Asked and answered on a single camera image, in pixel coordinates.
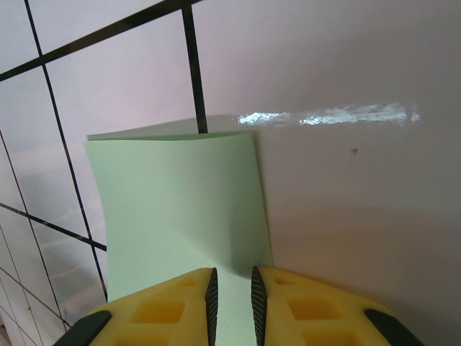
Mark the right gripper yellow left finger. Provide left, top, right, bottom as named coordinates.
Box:
left=59, top=267, right=220, bottom=346

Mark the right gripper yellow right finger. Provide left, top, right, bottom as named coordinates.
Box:
left=250, top=265, right=426, bottom=346

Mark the light green paper sheet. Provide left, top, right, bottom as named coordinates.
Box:
left=82, top=131, right=275, bottom=346

